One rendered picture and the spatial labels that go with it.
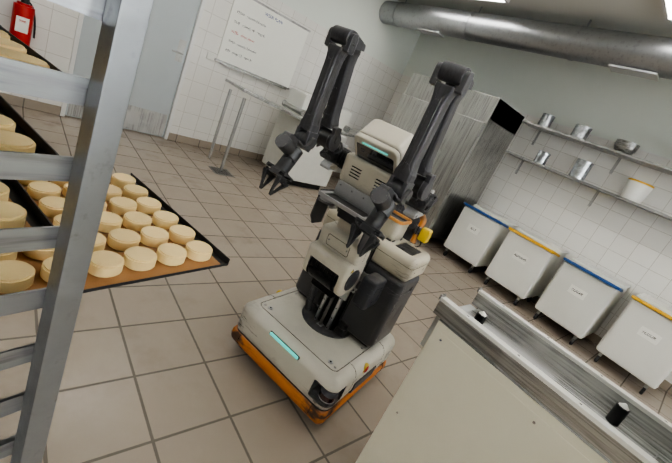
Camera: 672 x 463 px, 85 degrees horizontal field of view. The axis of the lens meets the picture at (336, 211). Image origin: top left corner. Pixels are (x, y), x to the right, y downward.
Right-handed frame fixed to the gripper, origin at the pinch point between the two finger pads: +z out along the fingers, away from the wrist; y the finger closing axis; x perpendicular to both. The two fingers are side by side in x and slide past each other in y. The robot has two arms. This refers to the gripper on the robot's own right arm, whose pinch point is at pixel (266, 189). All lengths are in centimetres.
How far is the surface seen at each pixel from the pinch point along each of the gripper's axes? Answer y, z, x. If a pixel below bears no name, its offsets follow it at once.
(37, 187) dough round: 13, 28, -69
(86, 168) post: 46, 16, -84
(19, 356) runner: 43, 42, -73
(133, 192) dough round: 14, 21, -54
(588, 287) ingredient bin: 141, -124, 324
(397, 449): 83, 45, 33
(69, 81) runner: 43, 9, -89
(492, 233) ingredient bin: 34, -136, 351
